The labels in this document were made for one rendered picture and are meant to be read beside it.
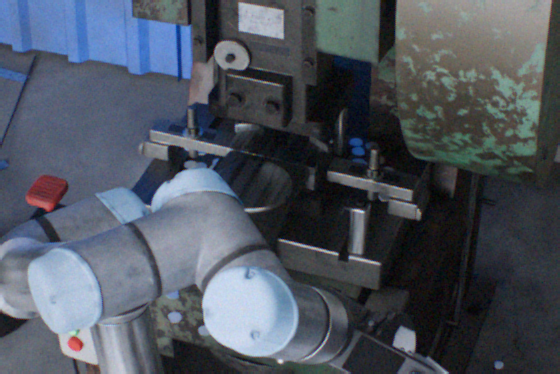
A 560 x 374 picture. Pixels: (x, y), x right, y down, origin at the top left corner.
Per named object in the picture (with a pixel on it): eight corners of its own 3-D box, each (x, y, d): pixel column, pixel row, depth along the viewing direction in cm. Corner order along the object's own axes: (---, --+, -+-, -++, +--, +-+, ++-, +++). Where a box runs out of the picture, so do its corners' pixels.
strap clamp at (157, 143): (227, 175, 216) (225, 126, 210) (138, 154, 221) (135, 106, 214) (240, 154, 221) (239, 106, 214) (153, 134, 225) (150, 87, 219)
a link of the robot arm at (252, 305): (240, 238, 110) (291, 313, 106) (299, 259, 119) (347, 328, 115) (177, 294, 112) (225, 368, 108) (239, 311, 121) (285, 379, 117)
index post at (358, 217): (363, 255, 201) (366, 209, 195) (345, 251, 201) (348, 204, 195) (369, 244, 203) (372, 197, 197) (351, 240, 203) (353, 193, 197)
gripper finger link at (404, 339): (391, 309, 142) (356, 300, 134) (432, 332, 139) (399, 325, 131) (378, 332, 142) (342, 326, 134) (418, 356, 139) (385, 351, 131)
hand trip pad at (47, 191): (57, 239, 206) (52, 204, 201) (28, 230, 208) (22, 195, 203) (75, 214, 211) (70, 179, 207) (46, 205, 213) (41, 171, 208)
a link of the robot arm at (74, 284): (-51, 249, 151) (27, 239, 107) (23, 221, 156) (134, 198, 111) (-19, 334, 152) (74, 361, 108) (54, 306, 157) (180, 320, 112)
